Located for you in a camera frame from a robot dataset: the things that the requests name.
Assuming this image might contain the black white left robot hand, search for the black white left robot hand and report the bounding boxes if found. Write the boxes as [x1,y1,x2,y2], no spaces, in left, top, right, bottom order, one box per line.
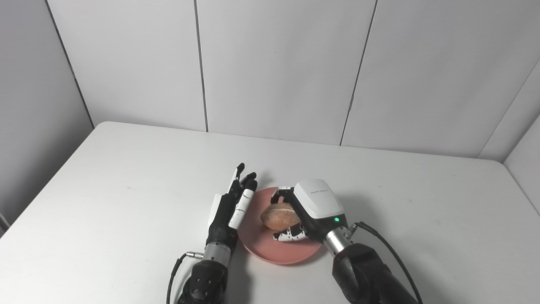
[205,163,258,253]

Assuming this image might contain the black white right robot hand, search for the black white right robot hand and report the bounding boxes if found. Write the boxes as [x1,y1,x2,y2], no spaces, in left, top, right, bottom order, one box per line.
[270,178,350,244]

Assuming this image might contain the golden bread roll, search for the golden bread roll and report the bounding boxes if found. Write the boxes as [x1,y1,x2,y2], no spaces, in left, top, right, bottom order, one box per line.
[260,203,301,231]

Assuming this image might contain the pink round plate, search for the pink round plate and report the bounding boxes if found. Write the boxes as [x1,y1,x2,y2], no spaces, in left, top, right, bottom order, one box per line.
[237,187,323,265]

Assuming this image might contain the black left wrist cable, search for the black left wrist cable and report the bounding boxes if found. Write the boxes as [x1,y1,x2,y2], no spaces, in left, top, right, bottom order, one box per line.
[166,251,204,304]

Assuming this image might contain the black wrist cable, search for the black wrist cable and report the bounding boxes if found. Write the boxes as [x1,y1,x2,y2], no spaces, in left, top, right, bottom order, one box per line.
[166,251,204,304]
[348,222,424,304]

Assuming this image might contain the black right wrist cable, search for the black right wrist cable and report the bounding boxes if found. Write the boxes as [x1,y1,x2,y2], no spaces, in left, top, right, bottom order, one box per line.
[348,222,424,304]

